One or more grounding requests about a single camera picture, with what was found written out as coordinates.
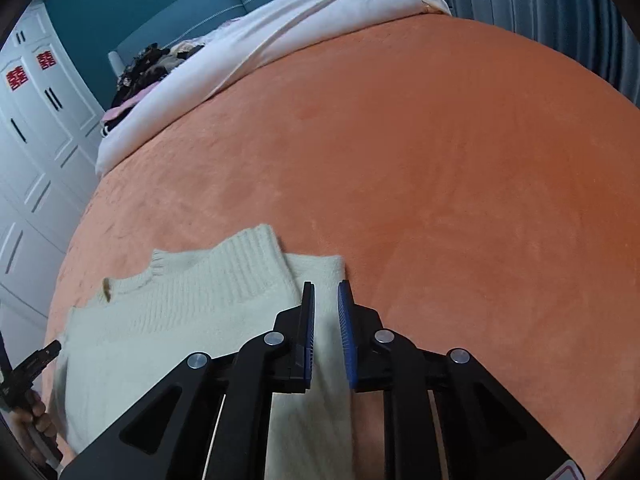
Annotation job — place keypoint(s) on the white duvet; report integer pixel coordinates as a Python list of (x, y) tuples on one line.
[(280, 40)]

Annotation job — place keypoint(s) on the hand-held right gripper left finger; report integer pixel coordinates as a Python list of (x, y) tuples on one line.
[(309, 332)]

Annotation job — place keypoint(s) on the cream knit sweater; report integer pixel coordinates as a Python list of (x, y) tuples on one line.
[(175, 320)]

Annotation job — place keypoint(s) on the red paper-cut sticker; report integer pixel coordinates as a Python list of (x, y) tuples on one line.
[(15, 79), (46, 59)]

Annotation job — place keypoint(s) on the grey curtain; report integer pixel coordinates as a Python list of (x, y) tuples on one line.
[(540, 10)]

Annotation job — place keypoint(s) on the orange bed blanket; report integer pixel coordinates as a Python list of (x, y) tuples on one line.
[(400, 170)]

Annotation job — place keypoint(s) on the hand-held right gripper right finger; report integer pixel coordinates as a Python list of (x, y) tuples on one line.
[(344, 332)]

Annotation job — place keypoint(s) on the person's left hand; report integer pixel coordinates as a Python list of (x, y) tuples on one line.
[(35, 422)]

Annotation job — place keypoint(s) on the white wardrobe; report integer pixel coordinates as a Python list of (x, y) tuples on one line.
[(40, 150)]

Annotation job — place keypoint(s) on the pile of dark clothes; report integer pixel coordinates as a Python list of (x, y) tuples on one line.
[(142, 75)]

